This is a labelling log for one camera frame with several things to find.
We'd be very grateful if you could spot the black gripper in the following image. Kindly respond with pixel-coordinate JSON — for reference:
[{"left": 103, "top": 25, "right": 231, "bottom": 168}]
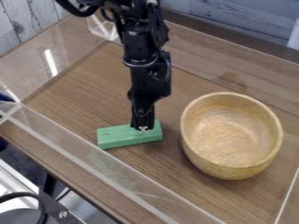
[{"left": 124, "top": 50, "right": 172, "bottom": 131}]

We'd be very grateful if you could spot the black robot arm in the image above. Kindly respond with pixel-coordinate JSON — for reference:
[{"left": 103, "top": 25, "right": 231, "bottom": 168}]
[{"left": 55, "top": 0, "right": 172, "bottom": 131}]

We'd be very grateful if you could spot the black metal bracket with screw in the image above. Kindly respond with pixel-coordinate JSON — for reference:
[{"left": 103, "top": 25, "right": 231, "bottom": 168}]
[{"left": 39, "top": 192, "right": 87, "bottom": 224}]

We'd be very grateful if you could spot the black cable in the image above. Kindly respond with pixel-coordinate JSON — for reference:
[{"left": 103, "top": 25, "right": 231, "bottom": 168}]
[{"left": 0, "top": 192, "right": 50, "bottom": 224}]

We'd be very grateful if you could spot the clear acrylic front wall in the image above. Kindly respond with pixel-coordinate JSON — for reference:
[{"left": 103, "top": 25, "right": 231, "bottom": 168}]
[{"left": 0, "top": 88, "right": 225, "bottom": 224}]

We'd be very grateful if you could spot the green rectangular block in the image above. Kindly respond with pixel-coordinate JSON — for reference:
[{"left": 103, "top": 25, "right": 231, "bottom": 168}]
[{"left": 98, "top": 120, "right": 164, "bottom": 150}]

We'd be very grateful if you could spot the clear acrylic corner bracket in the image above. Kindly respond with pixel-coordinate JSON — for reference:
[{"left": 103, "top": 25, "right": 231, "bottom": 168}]
[{"left": 87, "top": 15, "right": 118, "bottom": 41}]

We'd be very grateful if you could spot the brown wooden bowl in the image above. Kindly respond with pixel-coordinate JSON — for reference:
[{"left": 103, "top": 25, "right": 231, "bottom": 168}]
[{"left": 180, "top": 92, "right": 285, "bottom": 180}]

